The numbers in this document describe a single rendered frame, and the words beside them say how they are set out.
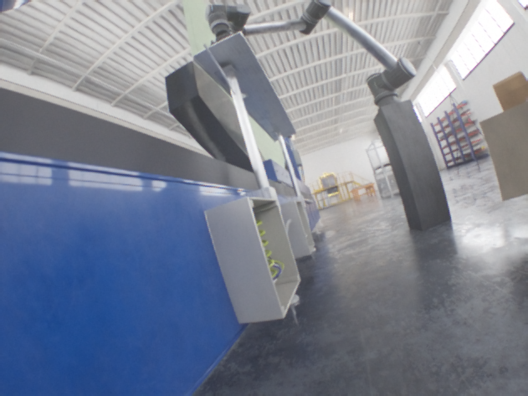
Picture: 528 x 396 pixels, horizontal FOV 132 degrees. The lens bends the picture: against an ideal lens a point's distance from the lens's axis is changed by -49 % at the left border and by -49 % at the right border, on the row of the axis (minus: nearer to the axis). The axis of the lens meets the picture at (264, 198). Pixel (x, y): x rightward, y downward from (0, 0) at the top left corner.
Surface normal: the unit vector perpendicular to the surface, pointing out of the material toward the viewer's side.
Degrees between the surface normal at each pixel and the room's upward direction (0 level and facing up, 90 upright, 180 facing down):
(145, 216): 90
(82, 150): 90
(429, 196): 90
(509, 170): 90
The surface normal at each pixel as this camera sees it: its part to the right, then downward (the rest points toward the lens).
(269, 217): -0.28, -0.02
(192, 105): 0.12, 0.84
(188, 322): 0.92, -0.30
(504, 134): -0.82, 0.18
